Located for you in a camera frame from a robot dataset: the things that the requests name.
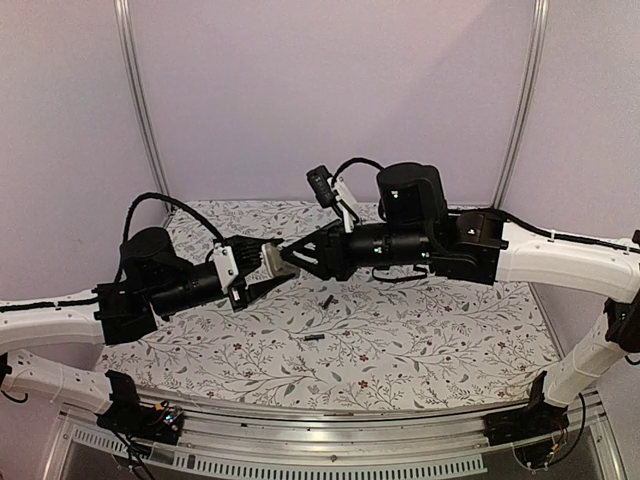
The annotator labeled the left black camera cable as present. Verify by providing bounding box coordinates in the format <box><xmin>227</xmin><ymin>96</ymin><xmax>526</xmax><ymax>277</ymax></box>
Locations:
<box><xmin>122</xmin><ymin>193</ymin><xmax>226</xmax><ymax>251</ymax></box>

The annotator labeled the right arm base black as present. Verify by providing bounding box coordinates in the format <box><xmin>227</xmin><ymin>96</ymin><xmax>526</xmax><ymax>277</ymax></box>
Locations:
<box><xmin>483</xmin><ymin>371</ymin><xmax>569</xmax><ymax>446</ymax></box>

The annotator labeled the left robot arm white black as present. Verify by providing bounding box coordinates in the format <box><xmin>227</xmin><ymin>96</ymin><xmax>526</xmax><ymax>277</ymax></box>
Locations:
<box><xmin>1</xmin><ymin>227</ymin><xmax>299</xmax><ymax>434</ymax></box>

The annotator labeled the left aluminium frame post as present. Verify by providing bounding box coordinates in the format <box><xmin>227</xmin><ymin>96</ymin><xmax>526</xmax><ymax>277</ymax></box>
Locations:
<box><xmin>113</xmin><ymin>0</ymin><xmax>170</xmax><ymax>195</ymax></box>

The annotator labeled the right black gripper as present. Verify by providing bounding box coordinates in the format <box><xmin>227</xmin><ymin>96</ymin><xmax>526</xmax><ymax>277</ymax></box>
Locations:
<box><xmin>283</xmin><ymin>217</ymin><xmax>433</xmax><ymax>279</ymax></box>

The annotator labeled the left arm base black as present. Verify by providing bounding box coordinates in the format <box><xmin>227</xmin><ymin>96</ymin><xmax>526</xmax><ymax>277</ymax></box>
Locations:
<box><xmin>97</xmin><ymin>370</ymin><xmax>184</xmax><ymax>445</ymax></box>

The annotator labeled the black battery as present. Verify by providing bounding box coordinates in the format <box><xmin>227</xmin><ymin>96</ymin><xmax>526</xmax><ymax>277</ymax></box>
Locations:
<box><xmin>303</xmin><ymin>334</ymin><xmax>325</xmax><ymax>342</ymax></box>
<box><xmin>322</xmin><ymin>295</ymin><xmax>334</xmax><ymax>310</ymax></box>

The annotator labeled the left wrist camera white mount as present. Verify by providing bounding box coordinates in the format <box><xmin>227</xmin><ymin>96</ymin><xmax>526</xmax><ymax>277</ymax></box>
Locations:
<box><xmin>212</xmin><ymin>245</ymin><xmax>262</xmax><ymax>292</ymax></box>

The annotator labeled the aluminium frame post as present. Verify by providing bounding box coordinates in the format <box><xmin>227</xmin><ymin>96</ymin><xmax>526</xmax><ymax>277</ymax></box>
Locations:
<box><xmin>113</xmin><ymin>0</ymin><xmax>170</xmax><ymax>195</ymax></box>
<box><xmin>491</xmin><ymin>0</ymin><xmax>549</xmax><ymax>209</ymax></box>

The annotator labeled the front aluminium rail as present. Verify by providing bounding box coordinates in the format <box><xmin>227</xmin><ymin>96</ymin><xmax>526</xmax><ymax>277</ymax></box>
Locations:
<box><xmin>43</xmin><ymin>388</ymin><xmax>632</xmax><ymax>479</ymax></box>

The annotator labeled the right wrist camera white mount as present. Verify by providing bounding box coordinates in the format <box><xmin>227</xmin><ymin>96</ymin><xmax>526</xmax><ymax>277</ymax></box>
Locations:
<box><xmin>306</xmin><ymin>165</ymin><xmax>361</xmax><ymax>233</ymax></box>

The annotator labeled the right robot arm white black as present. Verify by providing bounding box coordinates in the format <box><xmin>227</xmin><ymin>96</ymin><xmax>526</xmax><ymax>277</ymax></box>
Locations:
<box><xmin>282</xmin><ymin>162</ymin><xmax>639</xmax><ymax>436</ymax></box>

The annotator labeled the black camera cable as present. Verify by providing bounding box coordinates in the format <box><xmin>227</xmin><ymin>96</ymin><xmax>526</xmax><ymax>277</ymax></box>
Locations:
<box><xmin>333</xmin><ymin>157</ymin><xmax>386</xmax><ymax>181</ymax></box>
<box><xmin>122</xmin><ymin>193</ymin><xmax>226</xmax><ymax>251</ymax></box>

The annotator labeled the floral patterned table mat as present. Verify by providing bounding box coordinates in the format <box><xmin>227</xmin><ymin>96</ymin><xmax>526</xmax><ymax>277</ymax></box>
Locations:
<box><xmin>97</xmin><ymin>199</ymin><xmax>561</xmax><ymax>414</ymax></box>

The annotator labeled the right aluminium frame post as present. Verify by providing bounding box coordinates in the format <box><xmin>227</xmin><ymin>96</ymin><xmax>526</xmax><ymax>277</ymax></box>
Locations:
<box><xmin>491</xmin><ymin>0</ymin><xmax>549</xmax><ymax>209</ymax></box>

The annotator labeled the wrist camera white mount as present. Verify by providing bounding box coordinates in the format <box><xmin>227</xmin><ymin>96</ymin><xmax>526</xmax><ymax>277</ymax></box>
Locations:
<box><xmin>306</xmin><ymin>165</ymin><xmax>361</xmax><ymax>233</ymax></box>
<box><xmin>212</xmin><ymin>245</ymin><xmax>262</xmax><ymax>292</ymax></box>

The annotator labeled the white remote control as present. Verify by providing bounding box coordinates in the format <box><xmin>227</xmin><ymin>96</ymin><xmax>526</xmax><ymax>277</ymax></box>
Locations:
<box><xmin>261</xmin><ymin>242</ymin><xmax>299</xmax><ymax>278</ymax></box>

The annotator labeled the right black camera cable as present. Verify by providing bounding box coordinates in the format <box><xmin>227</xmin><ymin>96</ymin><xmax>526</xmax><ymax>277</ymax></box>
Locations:
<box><xmin>333</xmin><ymin>157</ymin><xmax>386</xmax><ymax>181</ymax></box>

